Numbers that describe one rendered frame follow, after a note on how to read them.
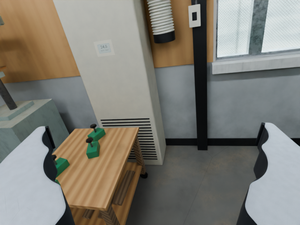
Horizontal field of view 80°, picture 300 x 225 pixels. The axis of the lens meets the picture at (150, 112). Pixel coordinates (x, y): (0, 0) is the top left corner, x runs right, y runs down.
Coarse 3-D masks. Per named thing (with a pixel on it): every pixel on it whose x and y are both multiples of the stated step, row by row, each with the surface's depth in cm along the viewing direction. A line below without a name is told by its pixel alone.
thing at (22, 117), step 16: (0, 16) 121; (0, 80) 146; (0, 112) 154; (16, 112) 152; (32, 112) 153; (48, 112) 170; (0, 128) 138; (16, 128) 139; (32, 128) 152; (64, 128) 189; (0, 144) 149; (16, 144) 145; (0, 160) 161
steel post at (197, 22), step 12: (192, 0) 117; (204, 0) 116; (192, 12) 118; (204, 12) 119; (192, 24) 122; (204, 24) 123; (204, 36) 127; (204, 48) 131; (204, 60) 135; (204, 72) 140; (204, 84) 145; (204, 96) 150; (204, 108) 156; (204, 120) 162; (204, 132) 168; (204, 144) 176
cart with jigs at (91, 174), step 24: (72, 144) 134; (96, 144) 121; (120, 144) 125; (72, 168) 112; (96, 168) 108; (120, 168) 105; (144, 168) 156; (72, 192) 96; (96, 192) 93; (120, 192) 130; (72, 216) 122; (96, 216) 119; (120, 216) 117
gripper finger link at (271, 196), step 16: (272, 128) 10; (256, 144) 11; (272, 144) 9; (288, 144) 9; (256, 160) 9; (272, 160) 8; (288, 160) 8; (256, 176) 9; (272, 176) 7; (288, 176) 7; (256, 192) 7; (272, 192) 6; (288, 192) 6; (256, 208) 6; (272, 208) 6; (288, 208) 6; (240, 224) 6; (256, 224) 6; (272, 224) 6; (288, 224) 6
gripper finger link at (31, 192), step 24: (24, 144) 9; (48, 144) 10; (0, 168) 8; (24, 168) 8; (48, 168) 8; (0, 192) 7; (24, 192) 7; (48, 192) 7; (0, 216) 6; (24, 216) 6; (48, 216) 6
